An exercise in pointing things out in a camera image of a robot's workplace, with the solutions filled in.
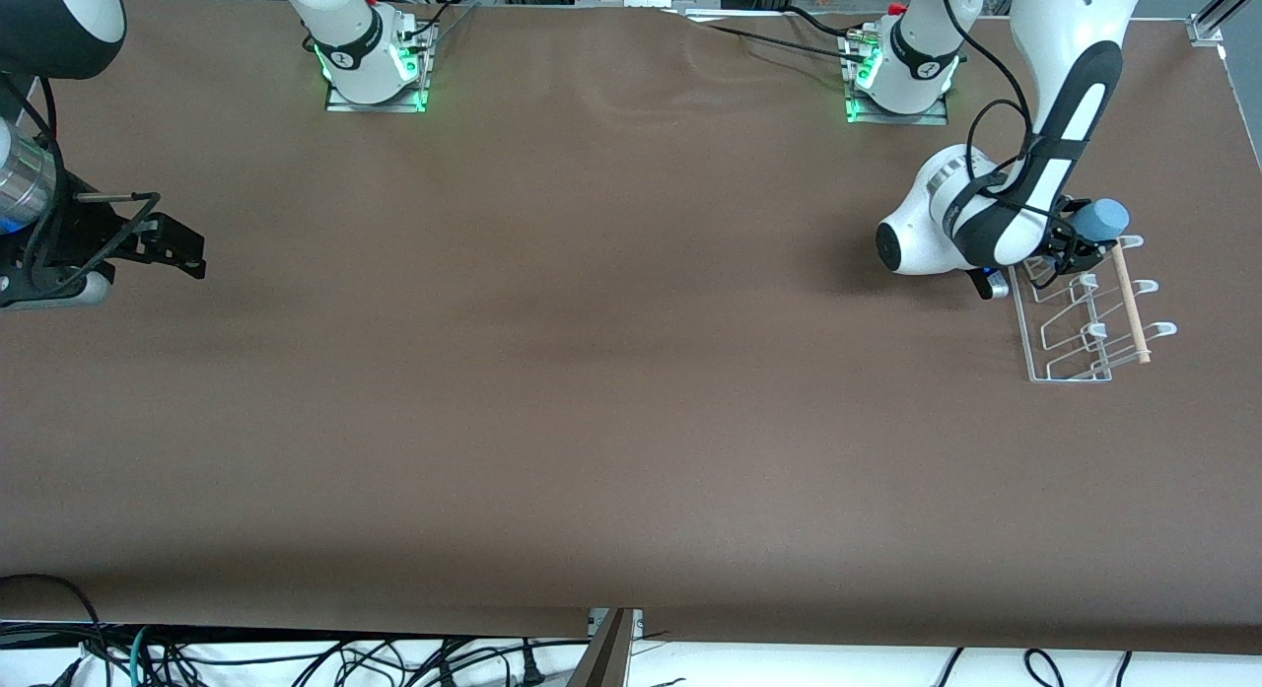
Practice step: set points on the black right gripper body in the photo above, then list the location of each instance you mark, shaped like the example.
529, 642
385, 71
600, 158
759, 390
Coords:
61, 236

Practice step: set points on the small metal bracket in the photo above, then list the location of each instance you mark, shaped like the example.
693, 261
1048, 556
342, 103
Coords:
637, 623

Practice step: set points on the grey table support beam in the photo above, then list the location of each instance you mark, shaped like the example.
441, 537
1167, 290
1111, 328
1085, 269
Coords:
601, 662

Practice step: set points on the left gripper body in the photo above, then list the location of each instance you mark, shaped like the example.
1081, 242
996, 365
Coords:
1066, 244

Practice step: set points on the aluminium corner profile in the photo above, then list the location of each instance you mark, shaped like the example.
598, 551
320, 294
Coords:
1218, 17

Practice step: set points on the brown table cover sheet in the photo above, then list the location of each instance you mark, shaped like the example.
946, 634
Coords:
631, 421

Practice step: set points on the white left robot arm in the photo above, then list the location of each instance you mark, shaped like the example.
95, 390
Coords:
927, 234

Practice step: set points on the blue plastic cup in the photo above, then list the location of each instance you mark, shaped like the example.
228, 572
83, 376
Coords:
1106, 219

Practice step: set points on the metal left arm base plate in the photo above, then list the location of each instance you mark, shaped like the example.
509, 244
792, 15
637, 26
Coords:
937, 117

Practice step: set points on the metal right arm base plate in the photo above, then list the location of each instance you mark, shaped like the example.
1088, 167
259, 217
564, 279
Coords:
340, 101

